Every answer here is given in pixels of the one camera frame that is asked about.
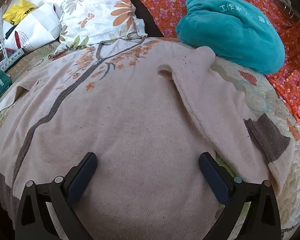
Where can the box with coloured shapes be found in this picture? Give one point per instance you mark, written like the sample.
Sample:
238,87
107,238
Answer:
12,58

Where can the yellow plastic bag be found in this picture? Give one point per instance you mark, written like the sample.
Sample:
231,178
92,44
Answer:
17,12

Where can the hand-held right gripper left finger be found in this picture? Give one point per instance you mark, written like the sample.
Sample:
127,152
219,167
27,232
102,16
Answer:
82,180

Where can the teal fleece garment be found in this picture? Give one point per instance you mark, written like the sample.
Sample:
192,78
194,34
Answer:
227,35

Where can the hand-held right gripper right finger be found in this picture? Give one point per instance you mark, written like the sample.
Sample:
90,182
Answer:
214,180

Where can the heart pattern quilt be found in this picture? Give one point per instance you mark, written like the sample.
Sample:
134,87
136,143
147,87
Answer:
267,95

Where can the white floral pillow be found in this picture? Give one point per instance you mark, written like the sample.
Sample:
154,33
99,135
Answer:
102,10

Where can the orange floral blanket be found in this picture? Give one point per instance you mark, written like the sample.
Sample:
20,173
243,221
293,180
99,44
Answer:
165,5

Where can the white paper bag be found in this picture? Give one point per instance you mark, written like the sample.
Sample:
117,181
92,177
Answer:
40,30

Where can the white perforated bar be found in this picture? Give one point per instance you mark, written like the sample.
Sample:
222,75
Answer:
2,40

